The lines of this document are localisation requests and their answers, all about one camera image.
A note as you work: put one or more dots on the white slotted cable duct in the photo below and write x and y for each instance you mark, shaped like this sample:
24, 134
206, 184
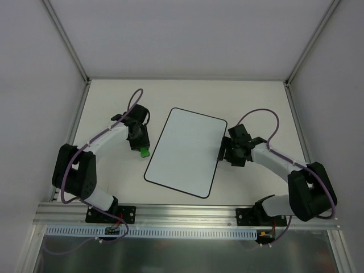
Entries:
152, 232

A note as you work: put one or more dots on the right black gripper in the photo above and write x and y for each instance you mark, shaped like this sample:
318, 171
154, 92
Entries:
225, 151

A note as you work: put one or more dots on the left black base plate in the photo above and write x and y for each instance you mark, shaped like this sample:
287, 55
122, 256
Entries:
127, 213

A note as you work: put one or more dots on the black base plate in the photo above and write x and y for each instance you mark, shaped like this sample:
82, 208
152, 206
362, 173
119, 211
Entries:
244, 216
127, 213

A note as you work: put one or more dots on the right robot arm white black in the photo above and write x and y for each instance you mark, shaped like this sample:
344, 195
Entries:
310, 193

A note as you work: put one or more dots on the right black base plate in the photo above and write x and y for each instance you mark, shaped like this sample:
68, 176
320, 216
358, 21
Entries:
244, 216

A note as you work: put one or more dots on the aluminium front rail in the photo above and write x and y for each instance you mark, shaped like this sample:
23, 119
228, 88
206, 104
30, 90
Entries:
151, 215

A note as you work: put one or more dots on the right aluminium frame post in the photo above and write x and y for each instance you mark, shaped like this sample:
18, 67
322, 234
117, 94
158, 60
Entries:
333, 6

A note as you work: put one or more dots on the white whiteboard black frame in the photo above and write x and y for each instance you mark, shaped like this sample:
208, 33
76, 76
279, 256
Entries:
185, 157

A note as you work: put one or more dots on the left aluminium frame post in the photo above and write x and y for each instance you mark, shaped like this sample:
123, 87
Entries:
50, 10

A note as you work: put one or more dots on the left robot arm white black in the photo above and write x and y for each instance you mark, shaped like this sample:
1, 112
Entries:
76, 166

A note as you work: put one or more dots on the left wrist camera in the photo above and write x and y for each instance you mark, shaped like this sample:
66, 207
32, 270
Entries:
116, 117

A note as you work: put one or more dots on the green whiteboard eraser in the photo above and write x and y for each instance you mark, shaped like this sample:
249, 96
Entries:
144, 152

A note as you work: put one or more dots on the aluminium frame post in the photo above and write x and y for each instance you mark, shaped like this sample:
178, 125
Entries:
333, 6
50, 10

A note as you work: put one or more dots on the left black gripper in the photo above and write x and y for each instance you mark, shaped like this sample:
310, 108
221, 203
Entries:
139, 144

